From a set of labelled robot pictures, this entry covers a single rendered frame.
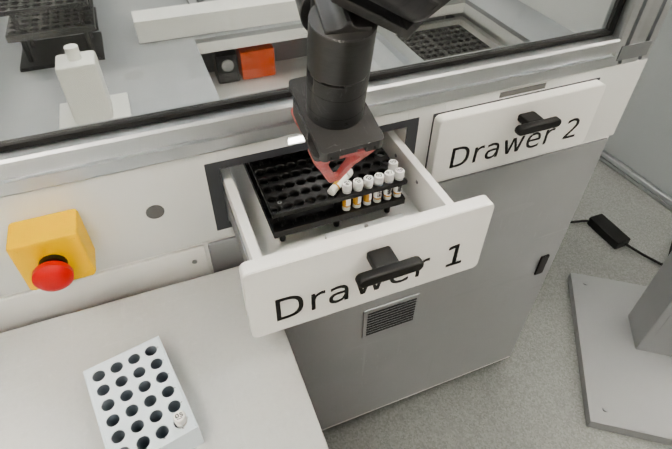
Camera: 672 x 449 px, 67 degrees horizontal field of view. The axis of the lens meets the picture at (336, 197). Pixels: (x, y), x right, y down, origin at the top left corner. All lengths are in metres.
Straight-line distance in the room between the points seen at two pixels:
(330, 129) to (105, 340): 0.39
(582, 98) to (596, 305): 1.01
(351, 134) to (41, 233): 0.35
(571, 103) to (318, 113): 0.48
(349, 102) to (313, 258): 0.16
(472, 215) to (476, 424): 0.96
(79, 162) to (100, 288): 0.20
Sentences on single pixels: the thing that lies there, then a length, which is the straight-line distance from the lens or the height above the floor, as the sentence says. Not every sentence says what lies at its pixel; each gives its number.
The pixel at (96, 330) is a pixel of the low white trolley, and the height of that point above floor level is 0.76.
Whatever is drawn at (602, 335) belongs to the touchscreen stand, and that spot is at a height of 0.04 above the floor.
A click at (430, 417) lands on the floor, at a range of 1.46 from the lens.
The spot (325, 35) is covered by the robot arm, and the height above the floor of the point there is 1.14.
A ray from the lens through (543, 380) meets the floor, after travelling 1.60.
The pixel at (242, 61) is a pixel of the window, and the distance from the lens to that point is 0.59.
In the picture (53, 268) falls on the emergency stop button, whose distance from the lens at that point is 0.62.
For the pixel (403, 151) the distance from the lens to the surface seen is 0.70.
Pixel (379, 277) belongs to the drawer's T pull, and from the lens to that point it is 0.52.
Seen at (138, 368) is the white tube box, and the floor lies 0.80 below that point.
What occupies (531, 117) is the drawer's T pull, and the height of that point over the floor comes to 0.91.
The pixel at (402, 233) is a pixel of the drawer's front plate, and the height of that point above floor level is 0.92.
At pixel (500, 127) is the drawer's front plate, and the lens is 0.78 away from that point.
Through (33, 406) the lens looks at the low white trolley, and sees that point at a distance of 0.69.
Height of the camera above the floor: 1.31
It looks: 42 degrees down
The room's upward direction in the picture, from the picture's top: 1 degrees clockwise
